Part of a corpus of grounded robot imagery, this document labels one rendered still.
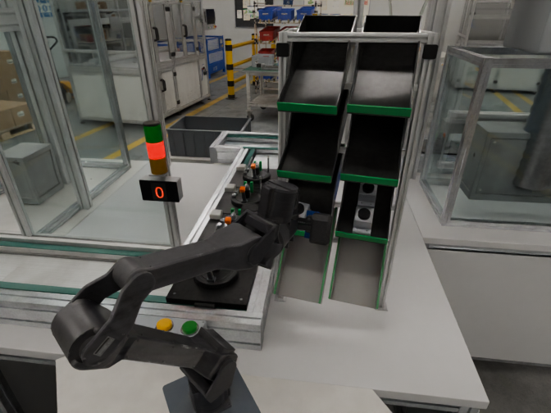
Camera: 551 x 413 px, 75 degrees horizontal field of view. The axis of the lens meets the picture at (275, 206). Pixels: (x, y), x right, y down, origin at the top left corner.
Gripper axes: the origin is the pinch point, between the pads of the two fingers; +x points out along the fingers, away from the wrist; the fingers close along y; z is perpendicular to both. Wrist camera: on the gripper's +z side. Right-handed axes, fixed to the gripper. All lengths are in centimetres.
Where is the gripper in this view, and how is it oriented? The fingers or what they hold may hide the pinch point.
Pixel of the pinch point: (290, 216)
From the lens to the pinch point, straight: 78.7
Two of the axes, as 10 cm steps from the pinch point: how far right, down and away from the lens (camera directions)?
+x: 2.8, -2.4, 9.3
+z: 0.7, -9.6, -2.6
